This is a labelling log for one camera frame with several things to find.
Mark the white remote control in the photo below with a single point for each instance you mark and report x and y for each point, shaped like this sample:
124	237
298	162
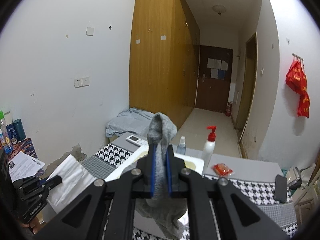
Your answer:
136	141

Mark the clear spray bottle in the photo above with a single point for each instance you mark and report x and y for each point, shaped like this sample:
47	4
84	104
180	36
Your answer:
181	148

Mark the side room door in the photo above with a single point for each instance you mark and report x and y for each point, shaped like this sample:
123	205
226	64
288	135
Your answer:
248	86

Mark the wall socket pair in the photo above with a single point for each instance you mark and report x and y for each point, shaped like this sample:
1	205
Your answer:
82	82

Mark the red fire extinguisher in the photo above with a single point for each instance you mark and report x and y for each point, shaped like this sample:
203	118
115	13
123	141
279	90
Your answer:
228	109

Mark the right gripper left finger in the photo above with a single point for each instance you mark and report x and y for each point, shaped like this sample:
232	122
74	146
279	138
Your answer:
147	164

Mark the black smartphone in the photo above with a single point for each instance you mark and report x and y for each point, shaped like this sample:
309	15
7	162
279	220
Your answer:
280	189

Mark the dark brown entry door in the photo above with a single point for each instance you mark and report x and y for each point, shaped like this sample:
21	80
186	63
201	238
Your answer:
215	72

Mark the wall hook rack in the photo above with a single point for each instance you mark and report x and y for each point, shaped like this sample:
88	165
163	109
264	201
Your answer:
297	58

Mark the wooden wardrobe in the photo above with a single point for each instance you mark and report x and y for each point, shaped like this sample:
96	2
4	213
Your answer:
164	58

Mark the white folded tissue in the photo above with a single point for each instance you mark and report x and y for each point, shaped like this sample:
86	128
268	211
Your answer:
75	178

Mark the grey sock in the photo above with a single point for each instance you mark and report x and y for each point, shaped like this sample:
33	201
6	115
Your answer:
165	211

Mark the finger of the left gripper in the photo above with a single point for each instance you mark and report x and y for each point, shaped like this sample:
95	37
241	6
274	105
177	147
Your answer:
50	183

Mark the ceiling lamp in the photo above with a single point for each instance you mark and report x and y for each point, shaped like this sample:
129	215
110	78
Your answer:
220	9

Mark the houndstooth table runner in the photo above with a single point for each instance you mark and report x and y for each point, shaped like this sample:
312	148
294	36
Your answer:
217	210

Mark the grey blue bedding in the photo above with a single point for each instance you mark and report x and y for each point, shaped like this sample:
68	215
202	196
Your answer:
132	120

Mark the printed paper sheet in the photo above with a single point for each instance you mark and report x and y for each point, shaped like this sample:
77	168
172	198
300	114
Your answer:
23	166

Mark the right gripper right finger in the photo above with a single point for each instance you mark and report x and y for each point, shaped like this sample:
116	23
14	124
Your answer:
173	165

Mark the teal cylinder can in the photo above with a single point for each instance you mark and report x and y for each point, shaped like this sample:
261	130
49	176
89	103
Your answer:
19	129

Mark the red snack packet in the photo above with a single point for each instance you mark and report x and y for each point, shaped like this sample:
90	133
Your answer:
222	170

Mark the left hand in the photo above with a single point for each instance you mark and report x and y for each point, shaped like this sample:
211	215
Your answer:
31	229

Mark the white styrofoam box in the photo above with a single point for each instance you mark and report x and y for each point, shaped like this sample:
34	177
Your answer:
148	224

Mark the red pump lotion bottle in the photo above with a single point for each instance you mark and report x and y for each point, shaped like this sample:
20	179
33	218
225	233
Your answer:
209	146

